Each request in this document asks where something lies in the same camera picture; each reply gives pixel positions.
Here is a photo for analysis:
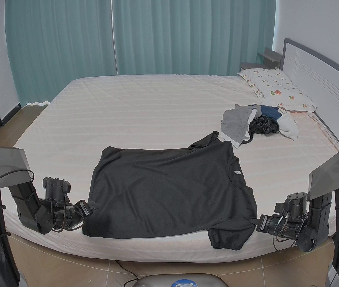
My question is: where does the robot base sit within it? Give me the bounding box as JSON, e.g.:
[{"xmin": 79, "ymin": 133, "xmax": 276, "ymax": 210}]
[{"xmin": 130, "ymin": 273, "xmax": 230, "ymax": 287}]

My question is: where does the black cable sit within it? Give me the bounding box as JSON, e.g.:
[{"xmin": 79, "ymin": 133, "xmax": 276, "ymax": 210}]
[{"xmin": 114, "ymin": 260, "xmax": 141, "ymax": 283}]

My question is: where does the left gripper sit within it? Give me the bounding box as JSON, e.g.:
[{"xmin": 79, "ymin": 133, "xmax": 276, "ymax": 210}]
[{"xmin": 67, "ymin": 200, "xmax": 95, "ymax": 224}]

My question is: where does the bed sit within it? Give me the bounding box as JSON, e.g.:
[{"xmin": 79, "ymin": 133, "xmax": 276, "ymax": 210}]
[{"xmin": 0, "ymin": 37, "xmax": 339, "ymax": 264}]

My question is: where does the pile of clothes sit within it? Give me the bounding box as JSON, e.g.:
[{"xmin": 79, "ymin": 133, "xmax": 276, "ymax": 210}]
[{"xmin": 220, "ymin": 104, "xmax": 300, "ymax": 149}]

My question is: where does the black T-shirt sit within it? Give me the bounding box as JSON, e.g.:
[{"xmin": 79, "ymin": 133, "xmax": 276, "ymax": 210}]
[{"xmin": 82, "ymin": 131, "xmax": 258, "ymax": 250}]

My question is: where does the grey bedside table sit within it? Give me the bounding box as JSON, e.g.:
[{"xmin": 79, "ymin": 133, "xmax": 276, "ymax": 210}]
[{"xmin": 241, "ymin": 47, "xmax": 282, "ymax": 70}]

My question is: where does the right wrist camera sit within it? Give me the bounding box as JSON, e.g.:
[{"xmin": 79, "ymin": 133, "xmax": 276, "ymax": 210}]
[{"xmin": 274, "ymin": 192, "xmax": 309, "ymax": 220}]

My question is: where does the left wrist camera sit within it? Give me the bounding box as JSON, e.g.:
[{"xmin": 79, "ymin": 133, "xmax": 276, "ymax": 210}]
[{"xmin": 42, "ymin": 177, "xmax": 71, "ymax": 204}]

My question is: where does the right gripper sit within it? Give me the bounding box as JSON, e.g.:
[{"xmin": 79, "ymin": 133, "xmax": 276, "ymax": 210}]
[{"xmin": 255, "ymin": 214, "xmax": 281, "ymax": 233}]

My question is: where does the blue-green curtain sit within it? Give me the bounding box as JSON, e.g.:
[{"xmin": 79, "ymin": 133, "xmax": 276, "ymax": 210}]
[
  {"xmin": 111, "ymin": 0, "xmax": 278, "ymax": 77},
  {"xmin": 5, "ymin": 0, "xmax": 118, "ymax": 105}
]

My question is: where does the white printed pillow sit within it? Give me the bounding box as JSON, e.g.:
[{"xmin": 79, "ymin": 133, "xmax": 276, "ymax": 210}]
[{"xmin": 237, "ymin": 68, "xmax": 317, "ymax": 112}]

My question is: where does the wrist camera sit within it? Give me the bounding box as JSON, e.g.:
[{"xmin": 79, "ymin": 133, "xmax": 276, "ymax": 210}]
[
  {"xmin": 274, "ymin": 192, "xmax": 309, "ymax": 220},
  {"xmin": 42, "ymin": 177, "xmax": 71, "ymax": 204}
]

